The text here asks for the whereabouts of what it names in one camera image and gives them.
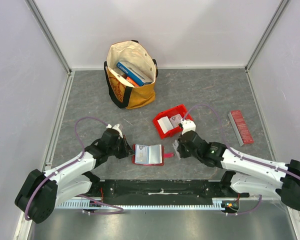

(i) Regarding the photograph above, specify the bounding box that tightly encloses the purple cable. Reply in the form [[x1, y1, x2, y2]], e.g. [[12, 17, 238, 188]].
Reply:
[[182, 103, 300, 217], [24, 116, 125, 221]]

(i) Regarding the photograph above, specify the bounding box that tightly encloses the yellow canvas tote bag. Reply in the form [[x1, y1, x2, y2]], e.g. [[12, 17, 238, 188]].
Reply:
[[103, 40, 159, 109]]

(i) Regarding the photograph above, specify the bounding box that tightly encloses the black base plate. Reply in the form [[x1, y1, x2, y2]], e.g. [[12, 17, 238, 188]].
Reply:
[[87, 179, 249, 199]]

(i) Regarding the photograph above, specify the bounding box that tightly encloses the orange book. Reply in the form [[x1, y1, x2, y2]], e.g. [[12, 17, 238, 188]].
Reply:
[[126, 77, 139, 87]]

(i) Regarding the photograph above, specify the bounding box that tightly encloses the white card stack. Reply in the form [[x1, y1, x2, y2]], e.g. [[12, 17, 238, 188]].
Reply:
[[157, 116, 174, 134]]

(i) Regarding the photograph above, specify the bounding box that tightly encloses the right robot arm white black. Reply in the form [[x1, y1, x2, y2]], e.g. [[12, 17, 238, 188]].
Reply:
[[173, 130, 300, 211]]

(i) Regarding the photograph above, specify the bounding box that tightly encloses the red leather card holder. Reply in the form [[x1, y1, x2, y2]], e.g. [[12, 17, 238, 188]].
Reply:
[[132, 144, 175, 166]]

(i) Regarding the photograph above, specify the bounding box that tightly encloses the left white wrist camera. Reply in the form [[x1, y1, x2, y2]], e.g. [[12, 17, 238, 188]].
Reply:
[[106, 123, 123, 138]]

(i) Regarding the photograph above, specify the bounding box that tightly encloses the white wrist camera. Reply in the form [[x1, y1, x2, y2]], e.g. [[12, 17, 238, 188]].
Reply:
[[106, 123, 123, 138], [179, 119, 196, 135]]

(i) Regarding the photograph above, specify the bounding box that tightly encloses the slotted cable duct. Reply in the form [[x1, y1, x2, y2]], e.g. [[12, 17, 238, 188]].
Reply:
[[55, 197, 239, 211]]

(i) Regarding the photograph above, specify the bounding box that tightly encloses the red plastic bin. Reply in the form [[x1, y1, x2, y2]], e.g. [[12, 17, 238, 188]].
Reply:
[[152, 104, 196, 139]]

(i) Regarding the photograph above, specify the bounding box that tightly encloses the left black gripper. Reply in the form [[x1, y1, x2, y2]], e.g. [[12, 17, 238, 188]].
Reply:
[[107, 134, 135, 159]]

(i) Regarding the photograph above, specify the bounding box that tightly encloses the blue book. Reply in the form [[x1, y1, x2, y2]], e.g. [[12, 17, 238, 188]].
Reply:
[[116, 61, 145, 87]]

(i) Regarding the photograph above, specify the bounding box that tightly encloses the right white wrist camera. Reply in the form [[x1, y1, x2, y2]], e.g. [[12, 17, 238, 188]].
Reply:
[[179, 119, 196, 135]]

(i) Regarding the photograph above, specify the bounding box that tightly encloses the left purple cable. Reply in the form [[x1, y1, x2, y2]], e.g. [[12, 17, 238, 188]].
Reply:
[[24, 116, 125, 221]]

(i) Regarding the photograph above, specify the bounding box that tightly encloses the red silver long box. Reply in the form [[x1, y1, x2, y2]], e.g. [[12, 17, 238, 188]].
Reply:
[[228, 110, 254, 147]]

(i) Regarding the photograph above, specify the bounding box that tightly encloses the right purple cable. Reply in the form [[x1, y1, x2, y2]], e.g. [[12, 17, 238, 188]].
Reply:
[[182, 103, 300, 217]]

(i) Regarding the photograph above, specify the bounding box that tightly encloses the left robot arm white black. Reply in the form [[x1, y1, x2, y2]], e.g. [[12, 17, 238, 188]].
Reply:
[[14, 128, 135, 224]]

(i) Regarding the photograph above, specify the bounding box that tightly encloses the silver card in bin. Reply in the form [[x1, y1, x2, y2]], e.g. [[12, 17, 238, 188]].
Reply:
[[169, 114, 183, 128]]

